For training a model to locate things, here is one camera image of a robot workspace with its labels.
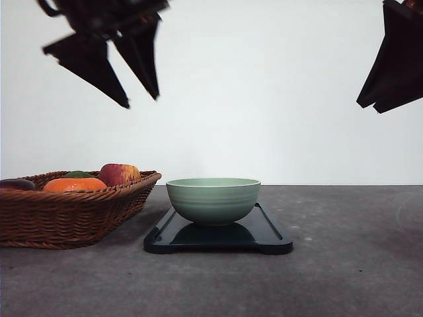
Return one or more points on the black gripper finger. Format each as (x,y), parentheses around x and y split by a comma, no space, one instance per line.
(381,73)
(139,44)
(406,29)
(87,57)

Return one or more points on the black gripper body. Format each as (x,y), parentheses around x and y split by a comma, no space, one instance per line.
(408,9)
(132,18)

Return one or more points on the light green ceramic bowl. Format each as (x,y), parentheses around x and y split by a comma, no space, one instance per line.
(213,201)

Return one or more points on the brown woven wicker basket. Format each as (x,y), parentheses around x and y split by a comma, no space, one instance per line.
(71,211)

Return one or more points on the dark green fruit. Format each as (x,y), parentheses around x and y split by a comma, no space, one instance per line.
(78,174)

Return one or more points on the red yellow apple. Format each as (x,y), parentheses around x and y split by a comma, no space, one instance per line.
(116,174)

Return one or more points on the orange tangerine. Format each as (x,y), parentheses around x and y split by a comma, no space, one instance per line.
(73,184)

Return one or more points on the dark purple eggplant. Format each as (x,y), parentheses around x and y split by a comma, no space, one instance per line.
(17,183)

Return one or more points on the dark rectangular tray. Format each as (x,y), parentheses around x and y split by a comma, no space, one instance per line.
(254,232)

